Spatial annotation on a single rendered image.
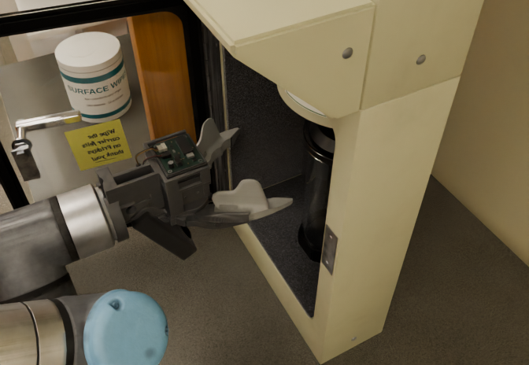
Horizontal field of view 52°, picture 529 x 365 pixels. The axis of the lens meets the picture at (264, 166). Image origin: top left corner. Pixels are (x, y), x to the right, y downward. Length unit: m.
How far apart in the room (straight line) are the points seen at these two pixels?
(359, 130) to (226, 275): 0.50
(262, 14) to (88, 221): 0.31
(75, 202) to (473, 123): 0.69
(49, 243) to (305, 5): 0.36
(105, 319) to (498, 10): 0.72
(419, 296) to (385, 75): 0.53
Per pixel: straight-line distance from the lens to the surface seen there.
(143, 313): 0.48
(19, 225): 0.60
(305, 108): 0.59
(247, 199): 0.62
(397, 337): 0.88
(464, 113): 1.03
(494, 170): 1.03
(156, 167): 0.60
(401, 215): 0.63
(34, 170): 0.81
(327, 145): 0.67
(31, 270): 0.60
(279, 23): 0.38
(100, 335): 0.47
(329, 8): 0.40
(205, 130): 0.68
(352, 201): 0.55
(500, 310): 0.95
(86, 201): 0.60
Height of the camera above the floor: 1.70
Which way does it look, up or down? 45 degrees down
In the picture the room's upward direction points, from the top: straight up
